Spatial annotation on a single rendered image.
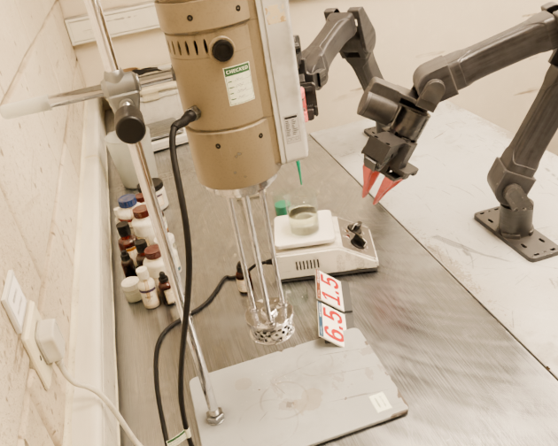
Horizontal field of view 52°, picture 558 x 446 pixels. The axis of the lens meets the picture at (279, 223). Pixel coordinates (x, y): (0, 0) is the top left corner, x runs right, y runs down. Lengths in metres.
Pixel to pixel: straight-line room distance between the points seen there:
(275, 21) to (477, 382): 0.60
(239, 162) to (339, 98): 2.13
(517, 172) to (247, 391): 0.63
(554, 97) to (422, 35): 1.77
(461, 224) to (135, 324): 0.71
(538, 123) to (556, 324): 0.36
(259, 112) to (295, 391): 0.46
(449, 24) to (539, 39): 1.84
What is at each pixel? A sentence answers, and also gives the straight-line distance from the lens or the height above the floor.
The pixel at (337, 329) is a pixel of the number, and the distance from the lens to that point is 1.00.
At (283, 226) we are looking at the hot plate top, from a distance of 1.17.
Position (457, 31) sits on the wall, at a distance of 2.95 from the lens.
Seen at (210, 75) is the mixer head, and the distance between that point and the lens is 0.61.
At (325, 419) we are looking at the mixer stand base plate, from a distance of 0.88.
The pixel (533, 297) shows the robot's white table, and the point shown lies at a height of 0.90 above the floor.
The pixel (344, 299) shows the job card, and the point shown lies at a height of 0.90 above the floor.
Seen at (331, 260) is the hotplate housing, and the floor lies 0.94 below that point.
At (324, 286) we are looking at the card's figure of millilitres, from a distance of 1.08.
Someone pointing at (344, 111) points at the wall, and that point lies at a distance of 2.77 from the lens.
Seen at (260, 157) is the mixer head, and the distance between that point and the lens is 0.64.
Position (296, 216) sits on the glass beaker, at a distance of 1.09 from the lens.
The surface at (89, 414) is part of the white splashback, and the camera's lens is 0.86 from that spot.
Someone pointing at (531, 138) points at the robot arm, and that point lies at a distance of 1.15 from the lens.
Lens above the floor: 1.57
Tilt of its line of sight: 30 degrees down
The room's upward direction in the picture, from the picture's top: 10 degrees counter-clockwise
